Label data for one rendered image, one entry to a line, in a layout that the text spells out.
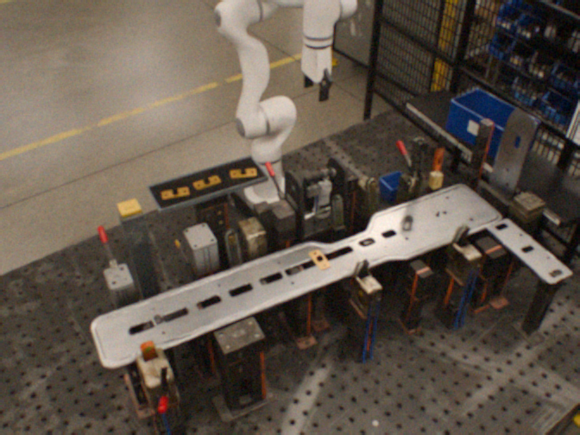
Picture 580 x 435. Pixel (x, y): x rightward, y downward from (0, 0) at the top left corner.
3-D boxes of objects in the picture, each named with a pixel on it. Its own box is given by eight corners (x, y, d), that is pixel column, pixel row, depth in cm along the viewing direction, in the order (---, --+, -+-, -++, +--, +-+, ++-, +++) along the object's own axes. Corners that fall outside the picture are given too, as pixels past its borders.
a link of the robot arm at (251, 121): (286, 133, 216) (249, 148, 210) (270, 124, 225) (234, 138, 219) (263, -7, 190) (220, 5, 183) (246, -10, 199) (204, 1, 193)
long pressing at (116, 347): (106, 381, 153) (105, 377, 152) (86, 320, 167) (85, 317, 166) (506, 220, 200) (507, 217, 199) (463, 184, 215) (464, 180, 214)
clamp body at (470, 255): (447, 336, 199) (468, 266, 176) (425, 312, 207) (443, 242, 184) (468, 326, 202) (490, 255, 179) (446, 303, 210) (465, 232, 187)
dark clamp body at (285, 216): (278, 303, 210) (276, 224, 184) (262, 279, 219) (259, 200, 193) (304, 293, 214) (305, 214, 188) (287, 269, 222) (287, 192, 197)
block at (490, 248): (472, 318, 205) (490, 261, 186) (451, 296, 212) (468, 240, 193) (493, 307, 208) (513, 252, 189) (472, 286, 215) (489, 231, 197)
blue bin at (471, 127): (504, 165, 217) (513, 135, 208) (444, 128, 235) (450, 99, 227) (532, 150, 224) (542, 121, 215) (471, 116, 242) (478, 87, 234)
